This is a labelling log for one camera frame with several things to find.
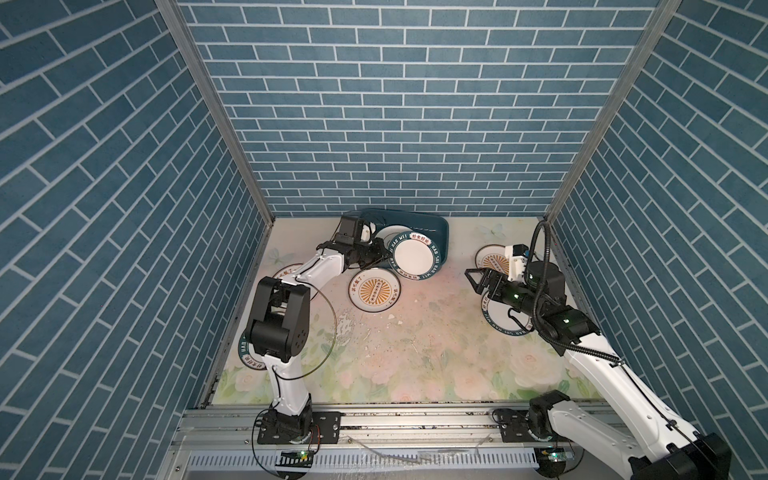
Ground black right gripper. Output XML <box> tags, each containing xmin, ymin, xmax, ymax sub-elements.
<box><xmin>467</xmin><ymin>265</ymin><xmax>544</xmax><ymax>320</ymax></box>

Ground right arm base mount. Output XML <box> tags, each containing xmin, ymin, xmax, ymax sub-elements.
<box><xmin>491</xmin><ymin>390</ymin><xmax>571</xmax><ymax>443</ymax></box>

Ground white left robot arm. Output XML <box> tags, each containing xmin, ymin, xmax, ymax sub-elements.
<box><xmin>244</xmin><ymin>238</ymin><xmax>390</xmax><ymax>419</ymax></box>

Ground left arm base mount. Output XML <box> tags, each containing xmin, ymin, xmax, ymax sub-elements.
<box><xmin>256</xmin><ymin>403</ymin><xmax>342</xmax><ymax>445</ymax></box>

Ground right orange sunburst plate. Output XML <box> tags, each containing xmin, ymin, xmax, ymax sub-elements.
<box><xmin>474</xmin><ymin>244</ymin><xmax>509</xmax><ymax>274</ymax></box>

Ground green rim text plate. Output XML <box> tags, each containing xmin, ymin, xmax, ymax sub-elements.
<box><xmin>481</xmin><ymin>293</ymin><xmax>533</xmax><ymax>336</ymax></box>
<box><xmin>237</xmin><ymin>333</ymin><xmax>266</xmax><ymax>371</ymax></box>
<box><xmin>389</xmin><ymin>231</ymin><xmax>445</xmax><ymax>281</ymax></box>

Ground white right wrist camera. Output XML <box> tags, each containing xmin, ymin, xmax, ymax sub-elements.
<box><xmin>504</xmin><ymin>244</ymin><xmax>530</xmax><ymax>281</ymax></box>

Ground left orange sunburst plate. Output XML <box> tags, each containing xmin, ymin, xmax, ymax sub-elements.
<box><xmin>274</xmin><ymin>263</ymin><xmax>318</xmax><ymax>300</ymax></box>

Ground black corrugated cable conduit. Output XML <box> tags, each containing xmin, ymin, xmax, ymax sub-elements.
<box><xmin>530</xmin><ymin>219</ymin><xmax>625</xmax><ymax>365</ymax></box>

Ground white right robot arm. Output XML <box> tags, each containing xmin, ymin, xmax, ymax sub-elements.
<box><xmin>465</xmin><ymin>261</ymin><xmax>732</xmax><ymax>479</ymax></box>

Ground middle orange sunburst plate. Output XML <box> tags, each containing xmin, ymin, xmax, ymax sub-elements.
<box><xmin>348</xmin><ymin>268</ymin><xmax>401</xmax><ymax>313</ymax></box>

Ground orange sunburst plate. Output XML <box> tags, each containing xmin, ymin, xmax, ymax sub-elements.
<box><xmin>274</xmin><ymin>263</ymin><xmax>318</xmax><ymax>300</ymax></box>
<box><xmin>348</xmin><ymin>268</ymin><xmax>401</xmax><ymax>313</ymax></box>
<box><xmin>474</xmin><ymin>244</ymin><xmax>509</xmax><ymax>274</ymax></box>

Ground aluminium front rail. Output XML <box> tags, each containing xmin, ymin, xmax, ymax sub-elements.
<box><xmin>155</xmin><ymin>403</ymin><xmax>685</xmax><ymax>480</ymax></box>

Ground teal plastic bin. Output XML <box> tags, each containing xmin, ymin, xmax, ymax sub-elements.
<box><xmin>347</xmin><ymin>208</ymin><xmax>449</xmax><ymax>270</ymax></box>

